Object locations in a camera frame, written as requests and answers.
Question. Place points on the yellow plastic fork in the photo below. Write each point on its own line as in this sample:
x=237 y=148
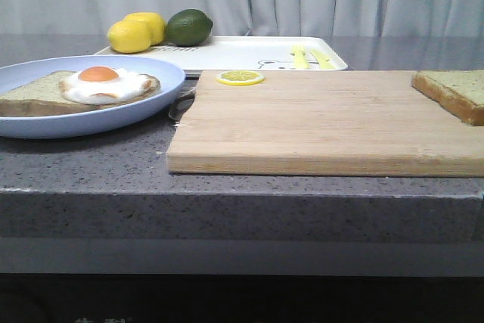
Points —
x=299 y=59

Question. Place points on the yellow lemon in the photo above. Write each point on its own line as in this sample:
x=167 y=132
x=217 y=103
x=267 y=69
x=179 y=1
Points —
x=156 y=24
x=129 y=36

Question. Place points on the bread slice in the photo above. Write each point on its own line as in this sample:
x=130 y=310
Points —
x=460 y=92
x=42 y=97

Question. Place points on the fake lemon slice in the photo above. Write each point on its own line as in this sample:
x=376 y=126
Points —
x=240 y=77

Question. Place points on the rear yellow lemon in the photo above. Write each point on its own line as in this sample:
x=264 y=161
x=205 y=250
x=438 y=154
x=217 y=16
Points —
x=156 y=24

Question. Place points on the yellow plastic knife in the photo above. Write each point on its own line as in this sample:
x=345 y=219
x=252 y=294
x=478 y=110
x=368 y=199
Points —
x=322 y=59

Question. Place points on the front yellow lemon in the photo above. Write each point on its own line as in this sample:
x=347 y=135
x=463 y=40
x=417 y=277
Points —
x=129 y=36

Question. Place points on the fake fried egg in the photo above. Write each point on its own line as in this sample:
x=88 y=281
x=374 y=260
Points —
x=103 y=85

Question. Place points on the green lime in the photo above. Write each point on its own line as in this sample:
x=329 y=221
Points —
x=189 y=27

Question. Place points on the cream bear tray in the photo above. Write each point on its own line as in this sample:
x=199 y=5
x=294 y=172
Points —
x=243 y=53

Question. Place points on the wooden cutting board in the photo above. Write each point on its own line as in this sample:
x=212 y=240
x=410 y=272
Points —
x=363 y=122

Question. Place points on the light blue round plate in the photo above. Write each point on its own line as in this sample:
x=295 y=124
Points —
x=170 y=76

